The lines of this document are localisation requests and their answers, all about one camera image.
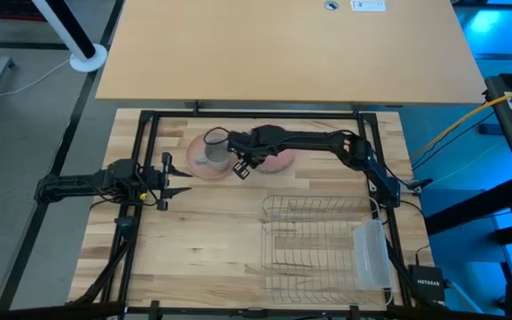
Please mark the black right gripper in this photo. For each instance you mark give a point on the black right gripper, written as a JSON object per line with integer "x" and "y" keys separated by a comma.
{"x": 262, "y": 140}

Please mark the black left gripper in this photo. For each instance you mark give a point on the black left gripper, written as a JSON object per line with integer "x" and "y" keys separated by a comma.
{"x": 165, "y": 182}

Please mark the salmon red plate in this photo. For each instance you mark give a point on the salmon red plate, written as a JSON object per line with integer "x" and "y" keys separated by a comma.
{"x": 278, "y": 164}

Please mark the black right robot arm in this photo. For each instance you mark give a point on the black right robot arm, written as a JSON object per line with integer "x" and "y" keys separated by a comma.
{"x": 314, "y": 140}

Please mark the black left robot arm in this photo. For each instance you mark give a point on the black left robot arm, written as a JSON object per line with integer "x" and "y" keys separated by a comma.
{"x": 74, "y": 184}

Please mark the peach pink plate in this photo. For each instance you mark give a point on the peach pink plate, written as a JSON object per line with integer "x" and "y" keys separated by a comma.
{"x": 202, "y": 171}

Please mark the beige wooden desk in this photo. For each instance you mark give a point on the beige wooden desk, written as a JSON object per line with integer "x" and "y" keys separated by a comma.
{"x": 282, "y": 53}

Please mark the white tower fan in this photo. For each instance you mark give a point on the white tower fan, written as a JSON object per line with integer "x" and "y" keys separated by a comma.
{"x": 88, "y": 60}

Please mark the translucent plastic cutlery holder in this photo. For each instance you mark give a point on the translucent plastic cutlery holder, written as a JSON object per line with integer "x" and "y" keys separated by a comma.
{"x": 371, "y": 258}

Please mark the white power strip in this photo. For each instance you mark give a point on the white power strip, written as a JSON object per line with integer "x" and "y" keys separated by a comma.
{"x": 368, "y": 5}

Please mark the black and red crate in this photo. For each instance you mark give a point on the black and red crate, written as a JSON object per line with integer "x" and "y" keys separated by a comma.
{"x": 11, "y": 9}

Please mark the black side table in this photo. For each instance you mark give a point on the black side table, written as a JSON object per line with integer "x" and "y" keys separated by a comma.
{"x": 505, "y": 133}

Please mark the black aluminium frame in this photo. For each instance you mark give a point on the black aluminium frame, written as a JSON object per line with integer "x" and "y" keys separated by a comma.
{"x": 256, "y": 115}

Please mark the black Netgear network switch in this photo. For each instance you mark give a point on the black Netgear network switch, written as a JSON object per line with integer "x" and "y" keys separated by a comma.
{"x": 427, "y": 284}

